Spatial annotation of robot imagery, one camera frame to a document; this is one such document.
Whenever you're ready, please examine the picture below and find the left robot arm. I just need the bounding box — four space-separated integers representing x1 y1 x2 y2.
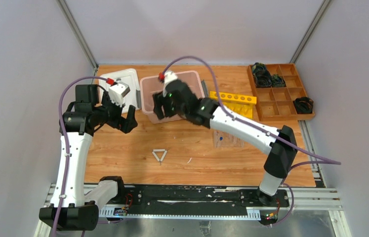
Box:
39 82 137 232

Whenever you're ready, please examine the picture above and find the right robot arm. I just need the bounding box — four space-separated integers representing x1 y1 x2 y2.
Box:
152 80 297 206

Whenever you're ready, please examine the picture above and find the pink plastic bin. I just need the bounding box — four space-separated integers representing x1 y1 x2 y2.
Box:
140 71 205 124

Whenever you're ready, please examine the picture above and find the white clay triangle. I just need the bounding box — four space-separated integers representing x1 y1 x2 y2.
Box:
152 149 167 165

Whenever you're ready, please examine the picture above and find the white bin lid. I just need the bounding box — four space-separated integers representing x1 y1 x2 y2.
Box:
101 68 142 113

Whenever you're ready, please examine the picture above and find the clear acrylic tube rack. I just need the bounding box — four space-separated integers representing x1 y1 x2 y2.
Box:
212 130 245 148

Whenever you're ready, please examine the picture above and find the yellow test tube rack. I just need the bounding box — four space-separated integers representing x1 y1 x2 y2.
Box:
209 91 257 119

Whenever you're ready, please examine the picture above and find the rolled dark tie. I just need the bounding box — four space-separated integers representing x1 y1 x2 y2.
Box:
251 62 272 88

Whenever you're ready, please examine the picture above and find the wooden compartment tray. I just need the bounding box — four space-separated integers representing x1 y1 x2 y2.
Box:
247 64 315 122

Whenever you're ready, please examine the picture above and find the rolled green tie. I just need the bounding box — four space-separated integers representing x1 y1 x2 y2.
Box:
271 74 286 87

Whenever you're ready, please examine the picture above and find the rolled black tie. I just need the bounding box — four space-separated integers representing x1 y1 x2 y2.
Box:
293 97 314 114

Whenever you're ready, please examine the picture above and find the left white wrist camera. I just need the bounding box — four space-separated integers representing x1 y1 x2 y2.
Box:
108 81 130 107

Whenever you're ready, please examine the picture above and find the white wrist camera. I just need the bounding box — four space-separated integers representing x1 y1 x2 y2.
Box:
108 81 130 107
164 71 178 87

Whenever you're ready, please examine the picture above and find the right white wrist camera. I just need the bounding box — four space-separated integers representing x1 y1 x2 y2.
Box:
164 71 178 87

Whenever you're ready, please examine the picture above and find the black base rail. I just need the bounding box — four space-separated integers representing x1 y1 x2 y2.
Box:
86 184 289 226

